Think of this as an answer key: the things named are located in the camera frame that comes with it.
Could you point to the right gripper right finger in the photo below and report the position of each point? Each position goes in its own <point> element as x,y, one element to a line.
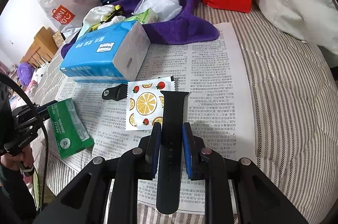
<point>235,187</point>

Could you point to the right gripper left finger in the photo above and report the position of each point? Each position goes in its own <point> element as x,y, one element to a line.
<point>106,191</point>

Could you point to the small green packet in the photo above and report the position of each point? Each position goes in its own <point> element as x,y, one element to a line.
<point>70,133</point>

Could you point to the fruit print sachet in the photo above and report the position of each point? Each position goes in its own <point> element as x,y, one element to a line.
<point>146,102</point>

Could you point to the white glove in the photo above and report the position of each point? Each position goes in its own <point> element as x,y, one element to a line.
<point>93,17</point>

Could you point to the yellow black armband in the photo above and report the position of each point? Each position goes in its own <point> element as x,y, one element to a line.
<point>116,16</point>

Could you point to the green wet wipes pack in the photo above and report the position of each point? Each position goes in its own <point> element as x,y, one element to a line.
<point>146,17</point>

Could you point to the sheer white drawstring pouch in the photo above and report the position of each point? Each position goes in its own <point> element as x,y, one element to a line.
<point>165,9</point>

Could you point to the person's left hand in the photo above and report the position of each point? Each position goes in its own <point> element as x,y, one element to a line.
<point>10,169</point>

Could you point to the white plush toy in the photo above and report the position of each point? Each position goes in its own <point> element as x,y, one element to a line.
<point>39,73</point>

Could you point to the purple plush toy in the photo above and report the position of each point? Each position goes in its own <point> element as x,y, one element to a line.
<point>25,73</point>

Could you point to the wooden furniture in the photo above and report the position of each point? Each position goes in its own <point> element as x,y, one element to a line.
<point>44,47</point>

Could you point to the newspaper sheet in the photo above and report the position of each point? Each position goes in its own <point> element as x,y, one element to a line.
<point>218,106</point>

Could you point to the blue tissue pack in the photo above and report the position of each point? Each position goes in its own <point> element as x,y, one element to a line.
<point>113,54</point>

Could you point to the striped bed cover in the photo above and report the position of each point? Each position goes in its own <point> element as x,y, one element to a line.
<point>294,99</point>

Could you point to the white Miniso plastic bag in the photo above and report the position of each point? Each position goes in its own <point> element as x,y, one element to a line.
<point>67,15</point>

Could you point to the purple towel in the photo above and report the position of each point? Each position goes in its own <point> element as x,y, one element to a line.
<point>185,28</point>

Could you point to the cream canvas bag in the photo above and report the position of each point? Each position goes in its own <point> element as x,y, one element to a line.
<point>312,21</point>

